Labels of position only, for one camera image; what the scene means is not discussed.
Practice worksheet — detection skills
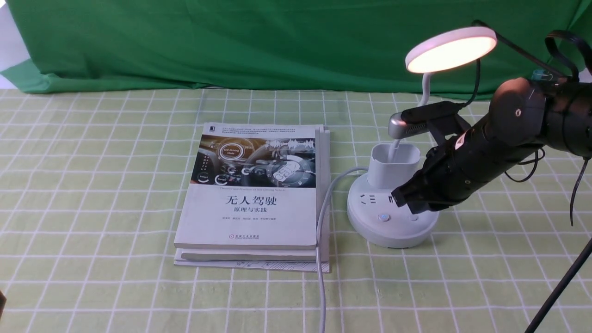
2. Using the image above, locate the green checkered tablecloth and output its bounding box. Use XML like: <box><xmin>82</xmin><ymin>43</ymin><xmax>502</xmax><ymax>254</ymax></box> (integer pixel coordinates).
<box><xmin>0</xmin><ymin>89</ymin><xmax>591</xmax><ymax>333</ymax></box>

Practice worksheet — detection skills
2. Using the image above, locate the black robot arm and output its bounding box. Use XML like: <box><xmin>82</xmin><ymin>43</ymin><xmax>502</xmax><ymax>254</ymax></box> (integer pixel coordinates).
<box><xmin>391</xmin><ymin>78</ymin><xmax>591</xmax><ymax>214</ymax></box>

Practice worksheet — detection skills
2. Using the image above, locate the white desk lamp with base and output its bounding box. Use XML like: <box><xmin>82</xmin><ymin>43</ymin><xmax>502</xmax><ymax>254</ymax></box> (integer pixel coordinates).
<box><xmin>347</xmin><ymin>26</ymin><xmax>498</xmax><ymax>248</ymax></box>

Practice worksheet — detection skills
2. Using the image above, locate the bottom white book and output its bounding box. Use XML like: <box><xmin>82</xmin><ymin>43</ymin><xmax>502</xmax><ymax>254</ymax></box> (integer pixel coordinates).
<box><xmin>174</xmin><ymin>129</ymin><xmax>331</xmax><ymax>273</ymax></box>

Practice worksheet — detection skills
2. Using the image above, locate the binder clip on cloth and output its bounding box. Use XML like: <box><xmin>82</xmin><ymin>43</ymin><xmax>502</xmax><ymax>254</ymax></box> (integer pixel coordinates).
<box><xmin>531</xmin><ymin>69</ymin><xmax>555</xmax><ymax>81</ymax></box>

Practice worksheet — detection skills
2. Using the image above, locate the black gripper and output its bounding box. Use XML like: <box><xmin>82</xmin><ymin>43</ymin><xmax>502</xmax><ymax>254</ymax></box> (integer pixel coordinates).
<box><xmin>391</xmin><ymin>122</ymin><xmax>524</xmax><ymax>214</ymax></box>

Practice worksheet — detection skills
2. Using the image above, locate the green backdrop cloth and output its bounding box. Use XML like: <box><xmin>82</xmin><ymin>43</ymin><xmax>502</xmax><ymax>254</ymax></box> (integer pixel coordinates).
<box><xmin>1</xmin><ymin>0</ymin><xmax>591</xmax><ymax>93</ymax></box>

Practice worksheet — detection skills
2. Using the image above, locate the black tripod leg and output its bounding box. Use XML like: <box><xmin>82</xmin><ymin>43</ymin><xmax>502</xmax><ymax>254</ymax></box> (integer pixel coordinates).
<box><xmin>525</xmin><ymin>239</ymin><xmax>592</xmax><ymax>333</ymax></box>

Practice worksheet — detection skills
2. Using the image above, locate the top book with car cover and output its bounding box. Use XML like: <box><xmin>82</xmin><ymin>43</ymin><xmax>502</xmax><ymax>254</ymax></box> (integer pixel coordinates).
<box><xmin>174</xmin><ymin>122</ymin><xmax>325</xmax><ymax>251</ymax></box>

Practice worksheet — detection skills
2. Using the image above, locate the white lamp power cable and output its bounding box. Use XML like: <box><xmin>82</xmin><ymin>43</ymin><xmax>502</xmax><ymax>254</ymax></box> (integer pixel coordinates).
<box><xmin>315</xmin><ymin>167</ymin><xmax>369</xmax><ymax>333</ymax></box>

